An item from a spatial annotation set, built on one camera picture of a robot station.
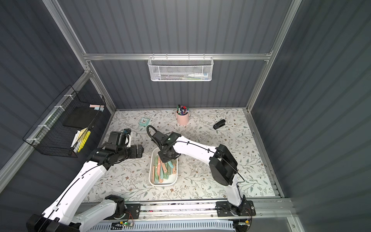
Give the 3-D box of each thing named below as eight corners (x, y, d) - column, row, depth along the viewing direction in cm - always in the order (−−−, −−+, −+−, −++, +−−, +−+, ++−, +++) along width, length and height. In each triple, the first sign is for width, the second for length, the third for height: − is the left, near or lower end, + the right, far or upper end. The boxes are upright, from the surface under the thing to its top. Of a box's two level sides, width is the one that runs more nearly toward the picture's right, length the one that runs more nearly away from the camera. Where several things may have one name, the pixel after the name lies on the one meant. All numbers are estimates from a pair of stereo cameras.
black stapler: (215, 130, 109) (216, 127, 107) (212, 127, 111) (213, 124, 109) (226, 124, 113) (226, 121, 111) (223, 121, 115) (224, 118, 112)
